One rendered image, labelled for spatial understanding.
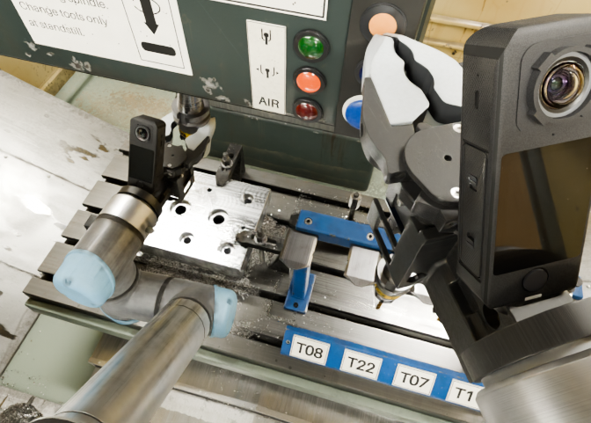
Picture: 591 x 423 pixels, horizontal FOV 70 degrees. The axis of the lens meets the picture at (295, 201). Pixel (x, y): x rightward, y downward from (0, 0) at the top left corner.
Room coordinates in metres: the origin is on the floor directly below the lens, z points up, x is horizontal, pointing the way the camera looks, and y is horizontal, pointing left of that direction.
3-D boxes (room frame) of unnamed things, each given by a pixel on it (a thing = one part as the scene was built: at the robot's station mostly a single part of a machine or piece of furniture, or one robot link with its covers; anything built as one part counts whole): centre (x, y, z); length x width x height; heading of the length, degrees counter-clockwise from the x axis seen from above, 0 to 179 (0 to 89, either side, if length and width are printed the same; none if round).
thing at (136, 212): (0.33, 0.24, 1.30); 0.08 x 0.05 x 0.08; 73
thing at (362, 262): (0.31, -0.11, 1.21); 0.07 x 0.05 x 0.01; 167
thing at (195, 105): (0.53, 0.18, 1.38); 0.04 x 0.04 x 0.07
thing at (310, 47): (0.27, -0.01, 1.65); 0.02 x 0.01 x 0.02; 77
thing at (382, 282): (0.29, -0.17, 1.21); 0.06 x 0.06 x 0.03
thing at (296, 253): (0.33, -0.01, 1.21); 0.07 x 0.05 x 0.01; 167
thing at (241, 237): (0.46, 0.07, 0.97); 0.13 x 0.03 x 0.15; 77
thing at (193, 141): (0.49, 0.16, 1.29); 0.09 x 0.03 x 0.06; 150
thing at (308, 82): (0.27, -0.01, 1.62); 0.02 x 0.01 x 0.02; 77
